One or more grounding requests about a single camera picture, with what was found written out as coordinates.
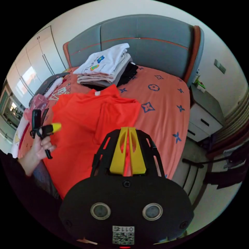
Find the pink plastic bag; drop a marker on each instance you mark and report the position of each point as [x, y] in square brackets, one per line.
[39, 103]

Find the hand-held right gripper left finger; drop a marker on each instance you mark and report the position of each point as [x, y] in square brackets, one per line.
[116, 161]

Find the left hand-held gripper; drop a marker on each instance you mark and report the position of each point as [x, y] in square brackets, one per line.
[47, 128]

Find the grey and white nightstand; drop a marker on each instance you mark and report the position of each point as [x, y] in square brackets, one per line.
[204, 114]

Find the person's body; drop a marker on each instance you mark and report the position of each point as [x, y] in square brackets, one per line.
[25, 204]

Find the grey wall switch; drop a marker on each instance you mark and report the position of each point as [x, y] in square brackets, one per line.
[219, 66]

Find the white wardrobe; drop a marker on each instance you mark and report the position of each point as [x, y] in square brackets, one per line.
[33, 66]

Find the pile of clothes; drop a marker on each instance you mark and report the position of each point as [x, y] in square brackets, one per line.
[105, 66]

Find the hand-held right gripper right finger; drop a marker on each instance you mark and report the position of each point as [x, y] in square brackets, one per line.
[138, 161]

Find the bed with orange printed sheet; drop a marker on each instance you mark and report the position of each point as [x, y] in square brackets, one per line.
[161, 101]

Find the person's left hand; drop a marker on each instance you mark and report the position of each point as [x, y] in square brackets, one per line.
[39, 149]

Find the person's left forearm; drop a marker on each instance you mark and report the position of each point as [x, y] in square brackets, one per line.
[27, 165]

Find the fluorescent orange short sleeve shirt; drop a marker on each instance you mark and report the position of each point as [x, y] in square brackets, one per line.
[77, 124]

